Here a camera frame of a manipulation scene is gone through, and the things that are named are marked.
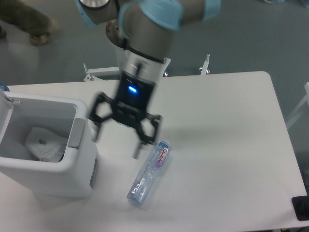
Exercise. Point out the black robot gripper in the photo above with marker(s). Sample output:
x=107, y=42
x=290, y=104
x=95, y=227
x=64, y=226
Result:
x=132, y=101

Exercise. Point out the crushed clear plastic bottle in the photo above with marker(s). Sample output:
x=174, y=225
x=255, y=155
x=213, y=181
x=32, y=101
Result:
x=149, y=172

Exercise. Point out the clear plastic bag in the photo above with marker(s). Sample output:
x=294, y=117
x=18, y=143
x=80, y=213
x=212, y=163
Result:
x=45, y=145

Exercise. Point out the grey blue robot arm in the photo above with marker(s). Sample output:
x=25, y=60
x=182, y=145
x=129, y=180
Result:
x=145, y=29

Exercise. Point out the white trash can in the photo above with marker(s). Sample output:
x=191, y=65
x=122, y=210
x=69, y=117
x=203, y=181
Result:
x=74, y=175

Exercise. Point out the person's shoe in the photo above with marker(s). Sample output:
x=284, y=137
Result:
x=52, y=29

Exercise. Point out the blue object at left edge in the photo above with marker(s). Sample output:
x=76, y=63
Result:
x=4, y=87

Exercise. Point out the black device at table edge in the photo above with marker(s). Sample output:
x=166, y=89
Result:
x=301, y=207

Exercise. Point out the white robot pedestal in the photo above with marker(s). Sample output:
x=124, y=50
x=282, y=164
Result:
x=121, y=55

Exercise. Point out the white frame at right edge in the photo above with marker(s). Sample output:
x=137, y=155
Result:
x=299, y=109

